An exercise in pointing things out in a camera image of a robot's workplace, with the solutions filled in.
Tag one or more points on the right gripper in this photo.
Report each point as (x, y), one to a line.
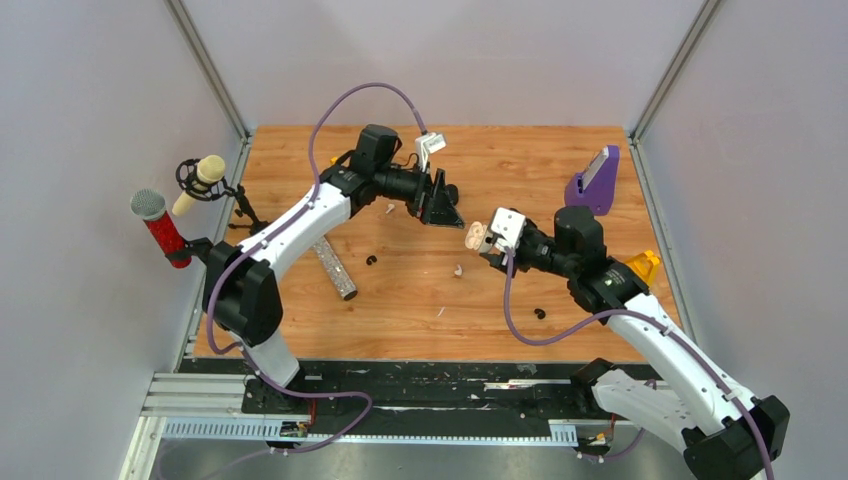
(499, 262)

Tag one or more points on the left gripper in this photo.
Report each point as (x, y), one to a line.
(431, 204)

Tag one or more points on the white earbud charging case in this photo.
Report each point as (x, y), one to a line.
(476, 236)

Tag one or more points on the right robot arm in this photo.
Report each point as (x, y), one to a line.
(721, 428)

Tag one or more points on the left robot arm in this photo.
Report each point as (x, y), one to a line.
(242, 295)

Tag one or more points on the black earbud charging case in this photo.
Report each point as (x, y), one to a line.
(453, 193)

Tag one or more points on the purple stand with phone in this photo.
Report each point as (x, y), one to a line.
(594, 187)

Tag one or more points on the colourful toy car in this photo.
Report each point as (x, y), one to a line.
(645, 265)

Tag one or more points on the silver glitter microphone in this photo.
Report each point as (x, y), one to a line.
(335, 270)

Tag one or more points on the beige microphone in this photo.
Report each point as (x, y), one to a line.
(199, 180)

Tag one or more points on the red microphone grey head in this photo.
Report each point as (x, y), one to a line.
(150, 206)

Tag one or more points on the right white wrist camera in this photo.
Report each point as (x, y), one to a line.
(505, 228)

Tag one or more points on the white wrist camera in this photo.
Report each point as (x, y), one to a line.
(428, 144)
(505, 228)

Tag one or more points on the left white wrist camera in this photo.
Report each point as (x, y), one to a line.
(428, 144)

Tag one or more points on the black mounting rail base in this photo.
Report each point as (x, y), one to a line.
(417, 398)

